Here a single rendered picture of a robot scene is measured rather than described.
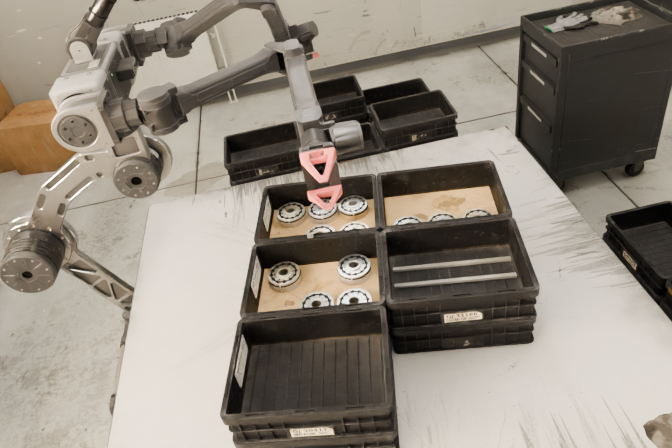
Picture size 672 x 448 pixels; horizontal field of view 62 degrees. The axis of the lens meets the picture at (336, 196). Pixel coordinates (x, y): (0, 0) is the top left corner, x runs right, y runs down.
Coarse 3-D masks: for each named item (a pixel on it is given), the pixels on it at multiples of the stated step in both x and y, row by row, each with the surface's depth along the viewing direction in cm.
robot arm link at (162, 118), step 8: (168, 104) 138; (144, 112) 136; (152, 112) 137; (160, 112) 137; (168, 112) 139; (144, 120) 141; (152, 120) 138; (160, 120) 138; (168, 120) 139; (176, 120) 142; (152, 128) 138; (160, 128) 139
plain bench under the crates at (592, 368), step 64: (256, 192) 237; (512, 192) 212; (192, 256) 210; (576, 256) 182; (192, 320) 185; (576, 320) 162; (640, 320) 159; (128, 384) 168; (192, 384) 165; (448, 384) 152; (512, 384) 149; (576, 384) 147; (640, 384) 144
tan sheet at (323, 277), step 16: (304, 272) 176; (320, 272) 175; (336, 272) 174; (304, 288) 171; (320, 288) 170; (336, 288) 169; (352, 288) 168; (368, 288) 167; (272, 304) 167; (288, 304) 166
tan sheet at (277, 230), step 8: (368, 200) 200; (368, 216) 193; (272, 224) 197; (304, 224) 195; (312, 224) 194; (328, 224) 193; (336, 224) 192; (344, 224) 192; (368, 224) 190; (272, 232) 194; (280, 232) 193; (288, 232) 193; (296, 232) 192; (304, 232) 191
